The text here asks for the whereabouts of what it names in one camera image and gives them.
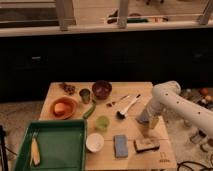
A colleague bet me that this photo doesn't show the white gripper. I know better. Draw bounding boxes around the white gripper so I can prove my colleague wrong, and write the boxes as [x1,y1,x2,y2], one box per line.
[136,110,159,129]

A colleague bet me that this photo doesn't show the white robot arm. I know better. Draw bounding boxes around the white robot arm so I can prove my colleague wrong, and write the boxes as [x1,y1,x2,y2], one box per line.
[136,81,213,139]

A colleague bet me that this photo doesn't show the green plastic cup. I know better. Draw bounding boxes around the green plastic cup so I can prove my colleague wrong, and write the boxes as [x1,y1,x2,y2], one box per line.
[95,116,110,131]

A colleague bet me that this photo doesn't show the white paper cup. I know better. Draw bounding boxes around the white paper cup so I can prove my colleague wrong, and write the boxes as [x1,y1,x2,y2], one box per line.
[86,133,104,153]

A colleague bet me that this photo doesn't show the brown scrub sponge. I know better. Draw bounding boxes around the brown scrub sponge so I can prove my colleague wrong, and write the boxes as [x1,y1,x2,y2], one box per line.
[134,138,160,153]

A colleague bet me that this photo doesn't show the blue sponge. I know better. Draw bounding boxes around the blue sponge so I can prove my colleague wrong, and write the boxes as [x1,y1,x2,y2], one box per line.
[114,135,128,158]

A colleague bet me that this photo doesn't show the dark red bowl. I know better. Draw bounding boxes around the dark red bowl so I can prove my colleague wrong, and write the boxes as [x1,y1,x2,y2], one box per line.
[92,80,112,100]

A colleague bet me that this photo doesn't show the green cucumber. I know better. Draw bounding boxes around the green cucumber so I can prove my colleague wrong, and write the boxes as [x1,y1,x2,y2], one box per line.
[83,100,96,119]

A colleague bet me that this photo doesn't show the bunch of brown grapes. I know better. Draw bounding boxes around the bunch of brown grapes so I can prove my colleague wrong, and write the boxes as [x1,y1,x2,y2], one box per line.
[59,82,75,95]

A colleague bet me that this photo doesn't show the orange plastic bowl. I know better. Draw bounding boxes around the orange plastic bowl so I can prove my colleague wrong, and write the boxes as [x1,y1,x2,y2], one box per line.
[49,97,78,120]

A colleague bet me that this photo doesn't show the orange fruit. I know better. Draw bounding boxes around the orange fruit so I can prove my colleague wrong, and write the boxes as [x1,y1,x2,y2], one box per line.
[54,103,66,115]

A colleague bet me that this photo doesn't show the green plastic tray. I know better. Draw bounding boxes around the green plastic tray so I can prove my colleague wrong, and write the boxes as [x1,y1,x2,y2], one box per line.
[13,119,87,171]

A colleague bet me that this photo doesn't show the corn cob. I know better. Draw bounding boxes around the corn cob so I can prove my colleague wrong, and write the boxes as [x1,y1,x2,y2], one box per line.
[30,133,41,166]

